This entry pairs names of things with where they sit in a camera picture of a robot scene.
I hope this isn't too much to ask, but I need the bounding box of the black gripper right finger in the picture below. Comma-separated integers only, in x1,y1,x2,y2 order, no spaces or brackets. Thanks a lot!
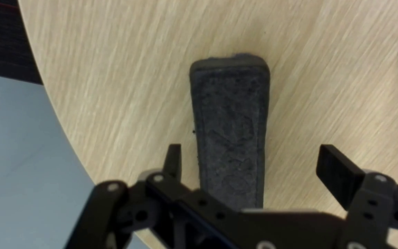
316,144,370,210

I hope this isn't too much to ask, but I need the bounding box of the black felt board duster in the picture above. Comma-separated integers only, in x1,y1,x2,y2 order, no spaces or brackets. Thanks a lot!
189,54,269,210

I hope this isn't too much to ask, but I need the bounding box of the round light wood table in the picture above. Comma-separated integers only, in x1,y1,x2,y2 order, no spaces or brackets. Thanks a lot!
16,0,398,249

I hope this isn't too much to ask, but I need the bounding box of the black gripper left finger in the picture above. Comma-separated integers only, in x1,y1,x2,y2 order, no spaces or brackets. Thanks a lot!
163,144,181,180

